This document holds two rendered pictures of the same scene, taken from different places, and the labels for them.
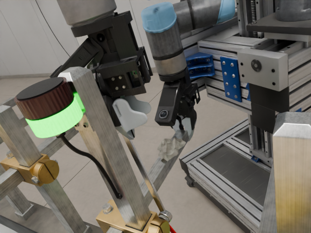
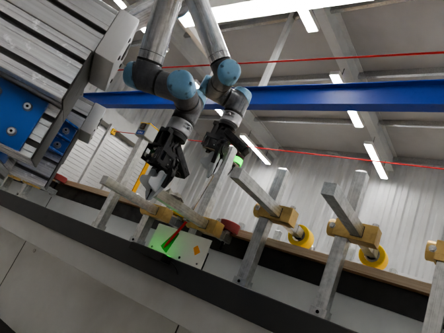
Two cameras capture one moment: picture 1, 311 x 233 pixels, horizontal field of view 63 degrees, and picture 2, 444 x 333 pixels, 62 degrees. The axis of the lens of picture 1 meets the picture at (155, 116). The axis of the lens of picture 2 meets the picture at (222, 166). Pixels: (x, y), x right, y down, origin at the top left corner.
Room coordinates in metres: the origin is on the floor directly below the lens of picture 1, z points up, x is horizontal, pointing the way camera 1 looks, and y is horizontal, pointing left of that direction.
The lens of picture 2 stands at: (1.64, 0.14, 0.66)
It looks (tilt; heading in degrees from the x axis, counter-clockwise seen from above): 18 degrees up; 183
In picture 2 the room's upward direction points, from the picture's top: 24 degrees clockwise
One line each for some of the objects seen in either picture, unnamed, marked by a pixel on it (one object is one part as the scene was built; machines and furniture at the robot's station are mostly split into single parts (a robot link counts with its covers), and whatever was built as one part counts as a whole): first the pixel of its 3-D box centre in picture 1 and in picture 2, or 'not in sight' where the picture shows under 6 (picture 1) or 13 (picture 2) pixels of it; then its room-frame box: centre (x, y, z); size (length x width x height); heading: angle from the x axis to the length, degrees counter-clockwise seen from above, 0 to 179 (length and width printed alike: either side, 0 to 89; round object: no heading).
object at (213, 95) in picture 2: not in sight; (216, 88); (0.44, -0.05, 1.30); 0.11 x 0.11 x 0.08; 15
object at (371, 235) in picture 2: not in sight; (353, 232); (0.64, 0.50, 0.95); 0.13 x 0.06 x 0.05; 53
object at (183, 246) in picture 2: not in sight; (178, 244); (0.32, 0.05, 0.75); 0.26 x 0.01 x 0.10; 53
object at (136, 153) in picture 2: not in sight; (121, 182); (0.01, -0.32, 0.93); 0.05 x 0.04 x 0.45; 53
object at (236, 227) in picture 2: not in sight; (225, 235); (0.25, 0.19, 0.85); 0.08 x 0.08 x 0.11
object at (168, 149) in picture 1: (168, 145); (176, 195); (0.51, -0.01, 0.87); 0.09 x 0.07 x 0.02; 143
